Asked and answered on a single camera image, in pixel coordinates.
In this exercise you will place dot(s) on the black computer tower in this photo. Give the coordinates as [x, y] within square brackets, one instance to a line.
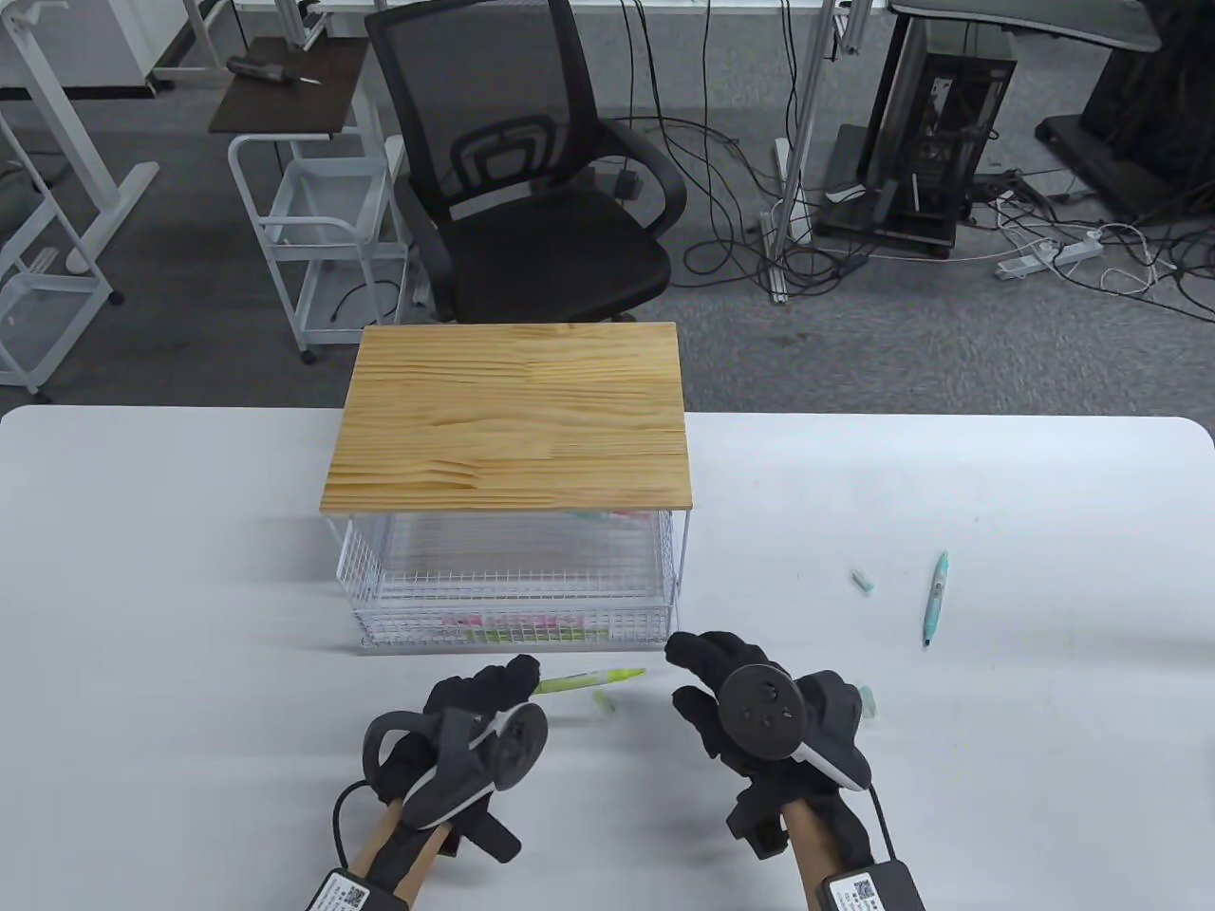
[949, 123]

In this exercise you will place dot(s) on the pink double-ended highlighter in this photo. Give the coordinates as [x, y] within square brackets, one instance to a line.
[631, 516]
[475, 622]

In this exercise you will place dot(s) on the person's left forearm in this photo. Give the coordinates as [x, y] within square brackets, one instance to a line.
[418, 864]

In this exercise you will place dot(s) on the grey standing desk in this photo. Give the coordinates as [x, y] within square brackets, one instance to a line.
[1044, 24]

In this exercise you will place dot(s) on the person's right hand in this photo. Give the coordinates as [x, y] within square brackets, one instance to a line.
[712, 655]

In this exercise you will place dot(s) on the aluminium profile post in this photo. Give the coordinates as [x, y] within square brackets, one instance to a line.
[796, 190]

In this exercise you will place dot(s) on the white power strip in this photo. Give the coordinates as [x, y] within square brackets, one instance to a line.
[1049, 256]

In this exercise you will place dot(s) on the teal highlighter cap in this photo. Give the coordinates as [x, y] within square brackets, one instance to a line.
[862, 581]
[869, 702]

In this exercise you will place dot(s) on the black tracking controller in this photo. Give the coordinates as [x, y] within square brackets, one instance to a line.
[755, 712]
[522, 745]

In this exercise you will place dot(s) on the yellow-green double-ended highlighter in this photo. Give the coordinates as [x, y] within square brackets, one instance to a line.
[588, 679]
[532, 635]

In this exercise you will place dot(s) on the dark brown side table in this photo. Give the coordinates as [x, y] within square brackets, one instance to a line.
[285, 100]

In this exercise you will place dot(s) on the person's left hand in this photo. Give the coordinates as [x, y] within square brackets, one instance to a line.
[475, 688]

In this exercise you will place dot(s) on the black mesh office chair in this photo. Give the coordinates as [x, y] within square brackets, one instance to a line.
[541, 251]

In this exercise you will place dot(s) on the black machine base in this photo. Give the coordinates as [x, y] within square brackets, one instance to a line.
[1149, 123]

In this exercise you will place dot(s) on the person's right forearm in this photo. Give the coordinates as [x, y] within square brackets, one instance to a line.
[807, 845]

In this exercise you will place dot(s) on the white desk leg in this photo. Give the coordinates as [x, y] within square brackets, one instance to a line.
[114, 204]

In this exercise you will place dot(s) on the black power adapter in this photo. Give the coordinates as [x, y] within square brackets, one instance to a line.
[626, 180]

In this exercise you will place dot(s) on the yellow-green highlighter cap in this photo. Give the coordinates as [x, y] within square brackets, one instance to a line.
[605, 703]

